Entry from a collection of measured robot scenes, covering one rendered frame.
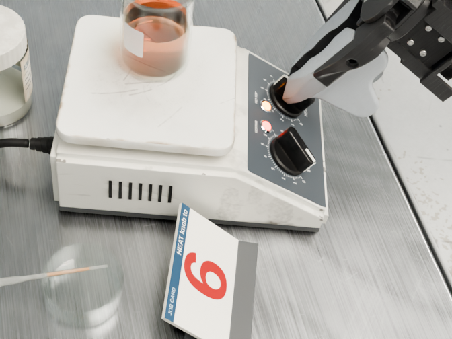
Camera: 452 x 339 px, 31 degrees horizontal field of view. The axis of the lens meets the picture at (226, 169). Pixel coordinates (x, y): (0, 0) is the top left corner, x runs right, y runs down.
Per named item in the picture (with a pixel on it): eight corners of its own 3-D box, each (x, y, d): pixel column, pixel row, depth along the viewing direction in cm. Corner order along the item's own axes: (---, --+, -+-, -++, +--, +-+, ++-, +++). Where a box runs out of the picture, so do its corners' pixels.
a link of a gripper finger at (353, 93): (326, 159, 61) (418, 89, 55) (267, 113, 59) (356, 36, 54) (331, 133, 63) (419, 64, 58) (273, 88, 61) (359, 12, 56)
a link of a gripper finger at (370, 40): (325, 100, 56) (422, 21, 50) (309, 87, 55) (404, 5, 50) (331, 62, 59) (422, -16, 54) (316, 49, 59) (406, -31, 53)
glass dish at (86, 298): (56, 340, 53) (55, 325, 52) (32, 272, 56) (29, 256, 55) (134, 313, 55) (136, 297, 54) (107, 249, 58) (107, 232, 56)
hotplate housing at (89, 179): (314, 109, 69) (334, 41, 63) (322, 239, 61) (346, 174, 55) (51, 85, 67) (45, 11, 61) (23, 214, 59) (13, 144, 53)
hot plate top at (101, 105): (236, 37, 62) (237, 28, 61) (233, 159, 54) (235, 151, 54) (78, 21, 61) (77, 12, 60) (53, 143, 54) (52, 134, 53)
